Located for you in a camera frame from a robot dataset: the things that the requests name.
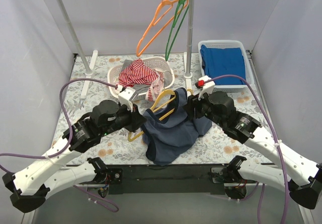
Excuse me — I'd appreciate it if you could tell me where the aluminium frame rail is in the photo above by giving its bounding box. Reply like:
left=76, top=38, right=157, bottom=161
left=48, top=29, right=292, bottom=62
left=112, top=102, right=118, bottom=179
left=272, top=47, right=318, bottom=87
left=21, top=165, right=84, bottom=224

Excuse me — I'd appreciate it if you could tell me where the silver clothes rack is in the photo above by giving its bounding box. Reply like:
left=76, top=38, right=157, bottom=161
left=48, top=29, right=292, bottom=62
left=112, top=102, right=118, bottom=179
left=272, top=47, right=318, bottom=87
left=56, top=0, right=195, bottom=100

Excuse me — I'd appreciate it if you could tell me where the yellow clothes hanger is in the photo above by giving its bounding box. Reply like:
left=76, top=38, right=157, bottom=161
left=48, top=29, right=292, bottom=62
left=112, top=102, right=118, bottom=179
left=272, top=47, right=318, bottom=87
left=127, top=73, right=193, bottom=142

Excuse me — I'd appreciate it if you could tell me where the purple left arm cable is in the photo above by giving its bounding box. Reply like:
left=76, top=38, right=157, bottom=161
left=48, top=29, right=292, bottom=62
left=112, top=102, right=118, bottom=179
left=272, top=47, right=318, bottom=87
left=0, top=78, right=124, bottom=213

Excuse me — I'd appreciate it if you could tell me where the floral table mat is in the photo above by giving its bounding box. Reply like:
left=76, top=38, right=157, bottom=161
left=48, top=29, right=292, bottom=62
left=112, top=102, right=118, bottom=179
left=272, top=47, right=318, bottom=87
left=64, top=55, right=270, bottom=165

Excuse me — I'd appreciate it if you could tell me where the red white striped garment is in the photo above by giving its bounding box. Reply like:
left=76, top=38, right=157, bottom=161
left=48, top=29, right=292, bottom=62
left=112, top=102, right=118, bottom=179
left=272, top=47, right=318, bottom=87
left=118, top=59, right=164, bottom=102

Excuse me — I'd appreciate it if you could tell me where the white rectangular basket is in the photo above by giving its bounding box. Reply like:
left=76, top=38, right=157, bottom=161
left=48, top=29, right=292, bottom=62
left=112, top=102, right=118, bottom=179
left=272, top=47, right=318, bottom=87
left=198, top=40, right=255, bottom=85

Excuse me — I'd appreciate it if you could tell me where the blue folded cloth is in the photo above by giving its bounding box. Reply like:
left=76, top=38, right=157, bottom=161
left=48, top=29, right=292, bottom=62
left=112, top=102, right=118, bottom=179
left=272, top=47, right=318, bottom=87
left=200, top=44, right=246, bottom=79

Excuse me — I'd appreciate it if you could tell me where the green clothes hanger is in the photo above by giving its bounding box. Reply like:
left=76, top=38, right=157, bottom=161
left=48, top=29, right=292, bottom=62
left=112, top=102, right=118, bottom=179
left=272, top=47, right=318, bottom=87
left=165, top=0, right=189, bottom=61

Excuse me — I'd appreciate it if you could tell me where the grey garment in basket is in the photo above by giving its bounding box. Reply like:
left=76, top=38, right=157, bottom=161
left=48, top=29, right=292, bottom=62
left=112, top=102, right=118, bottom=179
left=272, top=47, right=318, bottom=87
left=121, top=59, right=148, bottom=100

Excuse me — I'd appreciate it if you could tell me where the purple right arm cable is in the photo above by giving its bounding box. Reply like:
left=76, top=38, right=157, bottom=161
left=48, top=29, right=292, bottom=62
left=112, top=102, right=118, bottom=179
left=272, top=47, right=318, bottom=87
left=205, top=74, right=290, bottom=224

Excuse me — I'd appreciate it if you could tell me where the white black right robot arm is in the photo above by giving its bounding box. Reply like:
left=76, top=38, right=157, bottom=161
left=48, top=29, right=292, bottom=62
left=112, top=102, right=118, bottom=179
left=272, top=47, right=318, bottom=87
left=184, top=92, right=321, bottom=209

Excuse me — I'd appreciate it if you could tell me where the navy blue tank top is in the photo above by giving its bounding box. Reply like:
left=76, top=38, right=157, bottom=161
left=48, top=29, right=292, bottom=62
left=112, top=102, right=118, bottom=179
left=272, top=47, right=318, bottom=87
left=141, top=88, right=212, bottom=166

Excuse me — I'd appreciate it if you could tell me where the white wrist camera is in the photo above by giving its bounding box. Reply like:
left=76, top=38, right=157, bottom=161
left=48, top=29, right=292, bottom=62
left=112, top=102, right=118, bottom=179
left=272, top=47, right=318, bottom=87
left=195, top=76, right=215, bottom=101
left=116, top=85, right=136, bottom=112

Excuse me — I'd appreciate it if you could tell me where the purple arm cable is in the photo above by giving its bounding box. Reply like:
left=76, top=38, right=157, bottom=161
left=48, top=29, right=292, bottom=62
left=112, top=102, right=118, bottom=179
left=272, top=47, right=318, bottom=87
left=0, top=78, right=124, bottom=213
left=205, top=74, right=290, bottom=224

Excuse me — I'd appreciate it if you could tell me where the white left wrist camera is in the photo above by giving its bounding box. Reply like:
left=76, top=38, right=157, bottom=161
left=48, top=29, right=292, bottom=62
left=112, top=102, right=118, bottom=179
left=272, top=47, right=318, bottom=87
left=116, top=85, right=136, bottom=112

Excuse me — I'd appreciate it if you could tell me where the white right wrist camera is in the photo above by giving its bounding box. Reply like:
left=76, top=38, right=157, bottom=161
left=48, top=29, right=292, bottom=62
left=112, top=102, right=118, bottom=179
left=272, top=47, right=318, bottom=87
left=195, top=76, right=215, bottom=101

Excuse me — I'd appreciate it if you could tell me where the white oval laundry basket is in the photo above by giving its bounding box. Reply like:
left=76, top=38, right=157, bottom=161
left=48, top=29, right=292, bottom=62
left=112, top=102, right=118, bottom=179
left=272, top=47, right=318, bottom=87
left=107, top=56, right=175, bottom=100

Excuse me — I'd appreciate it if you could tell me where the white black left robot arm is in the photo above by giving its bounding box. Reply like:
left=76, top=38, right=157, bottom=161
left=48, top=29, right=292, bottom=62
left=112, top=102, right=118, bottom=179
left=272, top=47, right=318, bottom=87
left=2, top=100, right=146, bottom=213

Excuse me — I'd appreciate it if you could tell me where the orange clothes hanger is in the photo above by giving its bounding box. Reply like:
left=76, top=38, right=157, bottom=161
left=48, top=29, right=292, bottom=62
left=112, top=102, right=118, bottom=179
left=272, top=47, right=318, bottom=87
left=136, top=0, right=189, bottom=57

